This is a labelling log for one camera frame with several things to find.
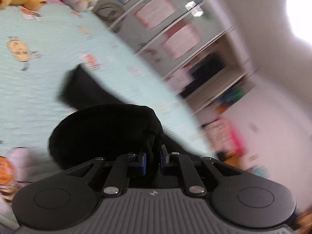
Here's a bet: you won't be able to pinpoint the wardrobe with glass doors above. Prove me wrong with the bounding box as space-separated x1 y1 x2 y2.
94 0 255 112

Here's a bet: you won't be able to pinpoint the light green quilted bedspread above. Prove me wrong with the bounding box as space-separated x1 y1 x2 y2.
1 4 213 181

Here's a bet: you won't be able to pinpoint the black trousers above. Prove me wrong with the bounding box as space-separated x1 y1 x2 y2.
49 64 205 170

